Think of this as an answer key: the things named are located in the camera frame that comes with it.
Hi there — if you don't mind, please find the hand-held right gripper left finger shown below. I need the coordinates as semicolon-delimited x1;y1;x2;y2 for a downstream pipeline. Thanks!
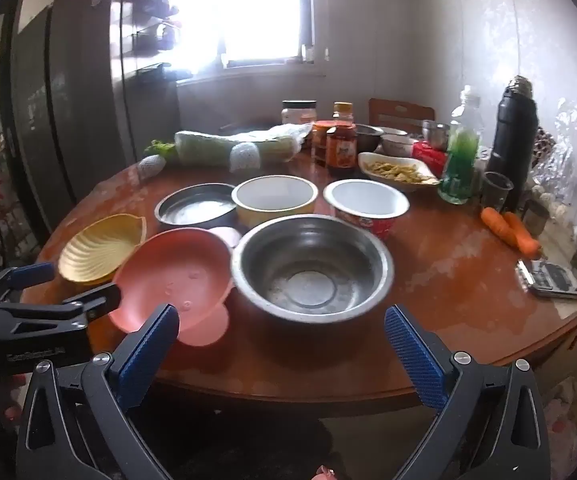
16;303;182;480

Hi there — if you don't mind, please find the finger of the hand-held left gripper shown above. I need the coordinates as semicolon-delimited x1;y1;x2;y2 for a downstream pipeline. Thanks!
0;261;55;307
0;284;122;337

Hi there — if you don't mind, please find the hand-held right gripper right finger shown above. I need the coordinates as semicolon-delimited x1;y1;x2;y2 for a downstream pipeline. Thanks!
384;305;551;480

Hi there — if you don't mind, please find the yellow shell-shaped plate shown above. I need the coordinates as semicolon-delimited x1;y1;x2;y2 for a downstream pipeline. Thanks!
57;213;148;283

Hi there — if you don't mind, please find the pink plastic plate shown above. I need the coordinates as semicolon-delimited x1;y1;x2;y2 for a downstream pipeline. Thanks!
108;226;242;347

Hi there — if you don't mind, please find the round steel plate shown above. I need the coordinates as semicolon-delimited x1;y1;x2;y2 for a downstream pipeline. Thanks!
154;183;238;227

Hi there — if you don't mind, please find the large steel bowl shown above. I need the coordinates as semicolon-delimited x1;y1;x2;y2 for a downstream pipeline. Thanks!
231;214;395;322

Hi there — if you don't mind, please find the red instant noodle bowl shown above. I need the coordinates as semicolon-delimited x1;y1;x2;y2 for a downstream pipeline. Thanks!
323;179;411;240

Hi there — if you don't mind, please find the yellow bowl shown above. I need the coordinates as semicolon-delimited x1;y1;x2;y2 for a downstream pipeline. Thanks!
231;175;319;230

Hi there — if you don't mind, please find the fruit in white foam net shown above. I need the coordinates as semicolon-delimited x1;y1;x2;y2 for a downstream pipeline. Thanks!
137;155;166;181
228;142;262;173

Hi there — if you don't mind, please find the carrot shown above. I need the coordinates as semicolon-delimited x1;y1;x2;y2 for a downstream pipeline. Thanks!
503;211;541;255
481;207;519;248

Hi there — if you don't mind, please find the smartphone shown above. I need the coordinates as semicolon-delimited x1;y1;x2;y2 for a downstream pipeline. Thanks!
515;260;577;300

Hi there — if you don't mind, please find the green lettuce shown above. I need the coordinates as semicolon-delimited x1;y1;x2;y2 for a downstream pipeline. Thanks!
143;140;178;158

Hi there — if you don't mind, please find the napa cabbage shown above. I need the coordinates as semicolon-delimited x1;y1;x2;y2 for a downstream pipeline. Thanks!
174;124;314;166

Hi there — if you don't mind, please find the small steel mug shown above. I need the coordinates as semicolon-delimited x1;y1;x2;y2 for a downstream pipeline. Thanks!
522;199;551;237

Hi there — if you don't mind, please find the clear plastic cup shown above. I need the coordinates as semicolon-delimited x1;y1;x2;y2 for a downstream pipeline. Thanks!
482;172;514;211

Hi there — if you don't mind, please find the white plate with food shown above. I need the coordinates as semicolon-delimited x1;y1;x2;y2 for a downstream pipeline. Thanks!
357;152;441;192

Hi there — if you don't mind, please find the dark refrigerator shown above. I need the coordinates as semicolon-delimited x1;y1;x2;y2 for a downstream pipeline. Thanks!
0;0;179;231

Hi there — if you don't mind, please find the green liquid plastic bottle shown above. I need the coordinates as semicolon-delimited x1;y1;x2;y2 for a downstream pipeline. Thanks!
437;85;484;205

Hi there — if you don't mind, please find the red tissue box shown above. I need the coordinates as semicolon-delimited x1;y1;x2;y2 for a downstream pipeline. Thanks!
412;141;449;166

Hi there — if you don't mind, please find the white ceramic bowl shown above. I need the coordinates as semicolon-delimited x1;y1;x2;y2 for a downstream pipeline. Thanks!
381;132;416;157

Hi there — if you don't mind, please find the orange-capped amber bottle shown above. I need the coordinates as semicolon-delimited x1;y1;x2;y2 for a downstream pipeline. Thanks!
325;102;358;178

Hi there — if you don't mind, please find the steel cup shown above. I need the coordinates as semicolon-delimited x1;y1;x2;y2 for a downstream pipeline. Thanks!
422;120;451;151

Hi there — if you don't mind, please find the small steel bowl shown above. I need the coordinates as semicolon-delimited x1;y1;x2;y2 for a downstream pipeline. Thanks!
354;124;385;153

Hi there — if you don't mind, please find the red sauce jar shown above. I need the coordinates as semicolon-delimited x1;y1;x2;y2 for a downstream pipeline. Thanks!
312;120;341;166

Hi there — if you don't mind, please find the black thermos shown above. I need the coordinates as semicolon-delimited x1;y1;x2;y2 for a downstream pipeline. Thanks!
485;75;540;211

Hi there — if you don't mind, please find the wooden chair back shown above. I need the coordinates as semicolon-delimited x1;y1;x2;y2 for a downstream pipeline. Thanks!
368;98;436;136

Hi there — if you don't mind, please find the clear plastic bag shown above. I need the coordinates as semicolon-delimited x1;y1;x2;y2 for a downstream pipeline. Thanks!
533;100;577;221

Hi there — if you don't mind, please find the dark-lidded clear jar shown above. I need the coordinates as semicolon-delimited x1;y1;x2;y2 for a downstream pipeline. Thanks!
282;100;318;126

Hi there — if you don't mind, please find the window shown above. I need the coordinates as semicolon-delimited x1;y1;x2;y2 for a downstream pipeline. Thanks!
168;0;319;68

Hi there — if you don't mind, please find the black wall shelf rack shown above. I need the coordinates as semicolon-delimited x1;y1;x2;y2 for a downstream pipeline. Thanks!
118;0;179;78

